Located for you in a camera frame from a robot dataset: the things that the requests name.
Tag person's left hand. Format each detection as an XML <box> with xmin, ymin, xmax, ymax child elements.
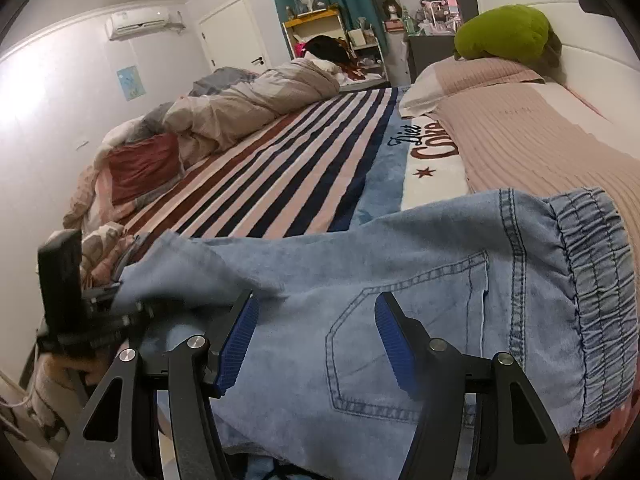
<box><xmin>46</xmin><ymin>354</ymin><xmax>112</xmax><ymax>389</ymax></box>

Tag light blue denim pants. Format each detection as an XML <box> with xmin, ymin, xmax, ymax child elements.
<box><xmin>111</xmin><ymin>187</ymin><xmax>640</xmax><ymax>462</ymax></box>

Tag white pillow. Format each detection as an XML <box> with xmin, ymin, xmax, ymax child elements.
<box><xmin>398</xmin><ymin>61</ymin><xmax>465</xmax><ymax>119</ymax></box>

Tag pink dotted sheet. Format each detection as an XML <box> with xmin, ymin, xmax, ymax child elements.
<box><xmin>564</xmin><ymin>397</ymin><xmax>640</xmax><ymax>480</ymax></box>

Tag yellow shelf unit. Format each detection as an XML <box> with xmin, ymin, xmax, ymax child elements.
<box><xmin>281</xmin><ymin>9</ymin><xmax>352</xmax><ymax>62</ymax></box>

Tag dark grey cabinet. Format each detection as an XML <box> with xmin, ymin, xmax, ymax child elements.
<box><xmin>406</xmin><ymin>32</ymin><xmax>462</xmax><ymax>85</ymax></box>

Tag striped printed blanket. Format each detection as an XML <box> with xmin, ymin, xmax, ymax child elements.
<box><xmin>120</xmin><ymin>86</ymin><xmax>473</xmax><ymax>261</ymax></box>

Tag pink ribbed bed cover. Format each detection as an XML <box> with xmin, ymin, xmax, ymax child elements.
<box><xmin>431</xmin><ymin>56</ymin><xmax>640</xmax><ymax>246</ymax></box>

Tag white air conditioner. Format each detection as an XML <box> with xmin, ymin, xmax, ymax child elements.
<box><xmin>104</xmin><ymin>5</ymin><xmax>187</xmax><ymax>42</ymax></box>

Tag dark cloth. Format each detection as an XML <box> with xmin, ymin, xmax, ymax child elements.
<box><xmin>303</xmin><ymin>35</ymin><xmax>352</xmax><ymax>64</ymax></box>

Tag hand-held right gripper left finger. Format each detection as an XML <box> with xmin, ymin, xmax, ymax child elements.
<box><xmin>50</xmin><ymin>287</ymin><xmax>261</xmax><ymax>480</ymax></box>

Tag small blue wall poster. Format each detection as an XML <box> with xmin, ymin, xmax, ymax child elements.
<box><xmin>116</xmin><ymin>64</ymin><xmax>144</xmax><ymax>102</ymax></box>

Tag red cloth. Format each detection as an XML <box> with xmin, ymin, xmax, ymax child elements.
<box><xmin>104</xmin><ymin>135</ymin><xmax>184</xmax><ymax>207</ymax></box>

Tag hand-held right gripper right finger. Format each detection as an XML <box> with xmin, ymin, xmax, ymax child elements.
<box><xmin>374</xmin><ymin>291</ymin><xmax>576</xmax><ymax>480</ymax></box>

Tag crumpled beige duvet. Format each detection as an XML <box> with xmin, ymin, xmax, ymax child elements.
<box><xmin>62</xmin><ymin>55</ymin><xmax>342</xmax><ymax>233</ymax></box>

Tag green plush pillow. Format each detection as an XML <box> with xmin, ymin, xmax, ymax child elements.
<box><xmin>453</xmin><ymin>4</ymin><xmax>565</xmax><ymax>69</ymax></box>

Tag floral bed sheet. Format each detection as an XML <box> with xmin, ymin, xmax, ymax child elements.
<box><xmin>80</xmin><ymin>221</ymin><xmax>128</xmax><ymax>283</ymax></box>

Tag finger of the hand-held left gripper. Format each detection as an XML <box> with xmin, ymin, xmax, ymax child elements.
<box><xmin>97</xmin><ymin>302</ymin><xmax>157</xmax><ymax>332</ymax></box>
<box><xmin>82</xmin><ymin>282</ymin><xmax>125</xmax><ymax>302</ymax></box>

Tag white door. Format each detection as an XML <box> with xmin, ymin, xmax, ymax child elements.
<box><xmin>196</xmin><ymin>0</ymin><xmax>269</xmax><ymax>75</ymax></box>

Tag white padded headboard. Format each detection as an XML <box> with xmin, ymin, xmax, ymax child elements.
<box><xmin>475</xmin><ymin>0</ymin><xmax>640</xmax><ymax>128</ymax></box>

